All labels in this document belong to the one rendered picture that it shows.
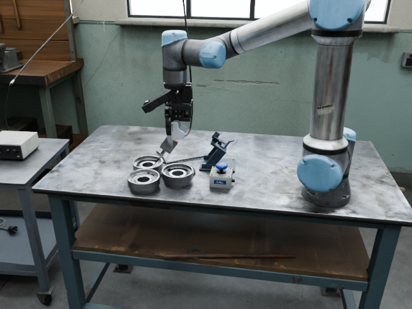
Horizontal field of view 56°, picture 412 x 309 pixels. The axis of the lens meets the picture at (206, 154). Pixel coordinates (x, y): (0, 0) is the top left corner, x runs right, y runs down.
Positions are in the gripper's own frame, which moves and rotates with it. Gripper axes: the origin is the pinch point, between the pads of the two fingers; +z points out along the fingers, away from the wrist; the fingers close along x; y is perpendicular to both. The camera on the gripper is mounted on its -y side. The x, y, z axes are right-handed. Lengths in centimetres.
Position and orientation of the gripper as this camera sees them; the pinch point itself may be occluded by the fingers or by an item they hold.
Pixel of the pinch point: (170, 141)
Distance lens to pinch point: 129.0
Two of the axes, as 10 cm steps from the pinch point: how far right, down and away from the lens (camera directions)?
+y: 10.0, 0.5, -0.8
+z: -0.1, 9.0, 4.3
